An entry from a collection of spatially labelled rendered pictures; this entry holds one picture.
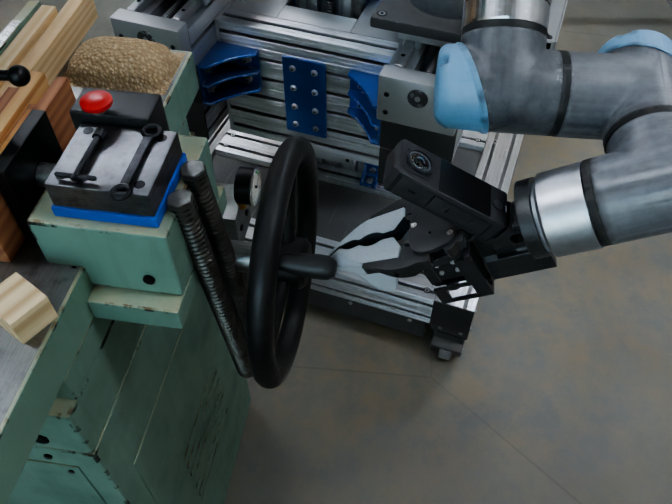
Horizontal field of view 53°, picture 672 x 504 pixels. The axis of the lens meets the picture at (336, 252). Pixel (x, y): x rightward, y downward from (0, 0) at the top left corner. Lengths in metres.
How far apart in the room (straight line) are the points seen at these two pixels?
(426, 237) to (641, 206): 0.18
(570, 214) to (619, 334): 1.26
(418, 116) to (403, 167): 0.58
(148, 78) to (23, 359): 0.39
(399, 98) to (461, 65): 0.52
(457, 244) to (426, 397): 1.03
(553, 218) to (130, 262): 0.39
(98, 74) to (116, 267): 0.31
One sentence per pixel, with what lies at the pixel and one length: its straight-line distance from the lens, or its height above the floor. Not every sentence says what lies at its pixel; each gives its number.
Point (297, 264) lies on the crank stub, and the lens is 0.65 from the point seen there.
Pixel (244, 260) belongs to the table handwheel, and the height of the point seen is 0.82.
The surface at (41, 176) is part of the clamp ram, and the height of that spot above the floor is 0.96.
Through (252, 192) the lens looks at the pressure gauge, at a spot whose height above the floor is 0.66.
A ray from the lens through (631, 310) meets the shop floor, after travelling 1.88.
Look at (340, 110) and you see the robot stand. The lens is 1.34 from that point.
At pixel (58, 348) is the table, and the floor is 0.88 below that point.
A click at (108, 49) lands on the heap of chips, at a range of 0.91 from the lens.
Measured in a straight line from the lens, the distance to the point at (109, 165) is 0.64.
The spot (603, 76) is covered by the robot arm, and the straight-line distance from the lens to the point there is 0.62.
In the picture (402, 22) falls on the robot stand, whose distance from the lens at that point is 1.15.
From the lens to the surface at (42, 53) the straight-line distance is 0.92.
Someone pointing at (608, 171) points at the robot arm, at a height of 1.05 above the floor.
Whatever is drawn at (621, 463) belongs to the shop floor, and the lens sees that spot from 1.65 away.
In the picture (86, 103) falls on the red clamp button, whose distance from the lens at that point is 0.67.
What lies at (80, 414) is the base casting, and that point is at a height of 0.78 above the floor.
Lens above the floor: 1.41
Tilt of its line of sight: 50 degrees down
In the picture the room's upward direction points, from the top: straight up
